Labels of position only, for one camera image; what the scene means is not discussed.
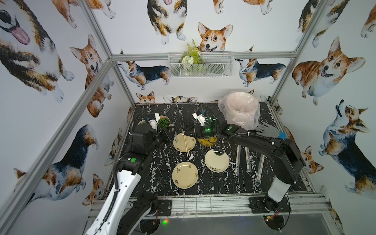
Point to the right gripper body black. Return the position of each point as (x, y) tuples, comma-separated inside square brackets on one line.
[(206, 130)]

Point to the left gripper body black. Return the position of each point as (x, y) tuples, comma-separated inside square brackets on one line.
[(164, 132)]

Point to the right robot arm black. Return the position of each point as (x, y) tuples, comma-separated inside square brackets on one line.
[(285, 157)]

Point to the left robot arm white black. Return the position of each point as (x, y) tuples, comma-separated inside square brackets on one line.
[(113, 219)]

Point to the wrapped chopsticks right on table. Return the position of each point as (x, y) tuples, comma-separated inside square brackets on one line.
[(260, 169)]

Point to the yellow patterned dark-rimmed plate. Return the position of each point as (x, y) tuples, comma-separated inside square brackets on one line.
[(208, 142)]

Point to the tan pot green plant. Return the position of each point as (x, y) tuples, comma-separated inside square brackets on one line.
[(163, 122)]

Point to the cream plate upper left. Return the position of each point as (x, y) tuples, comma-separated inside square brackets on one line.
[(184, 143)]

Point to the cream plate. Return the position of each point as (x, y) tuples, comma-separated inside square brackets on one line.
[(185, 175), (184, 143)]

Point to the cream plate chipped right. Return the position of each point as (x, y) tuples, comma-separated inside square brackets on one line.
[(217, 161)]

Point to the white bin with plastic bag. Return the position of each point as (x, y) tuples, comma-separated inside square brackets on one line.
[(240, 108)]

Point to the cream plate front left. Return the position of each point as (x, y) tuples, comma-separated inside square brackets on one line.
[(185, 175)]

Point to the grey glove blue cuff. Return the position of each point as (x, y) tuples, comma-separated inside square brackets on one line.
[(267, 130)]

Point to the green fern white flower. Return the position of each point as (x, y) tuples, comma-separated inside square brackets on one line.
[(192, 56)]

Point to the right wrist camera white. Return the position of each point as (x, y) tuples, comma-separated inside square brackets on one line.
[(200, 118)]

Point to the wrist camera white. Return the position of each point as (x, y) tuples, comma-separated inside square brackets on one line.
[(200, 118), (154, 122)]

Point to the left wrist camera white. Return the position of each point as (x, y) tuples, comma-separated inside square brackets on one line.
[(154, 122)]

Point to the white wire wall basket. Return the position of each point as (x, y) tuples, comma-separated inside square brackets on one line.
[(218, 64)]

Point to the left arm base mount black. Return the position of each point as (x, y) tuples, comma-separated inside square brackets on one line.
[(158, 207)]

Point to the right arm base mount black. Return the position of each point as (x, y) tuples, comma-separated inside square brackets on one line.
[(266, 205)]

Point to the aluminium front rail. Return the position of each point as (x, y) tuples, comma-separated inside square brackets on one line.
[(228, 205)]

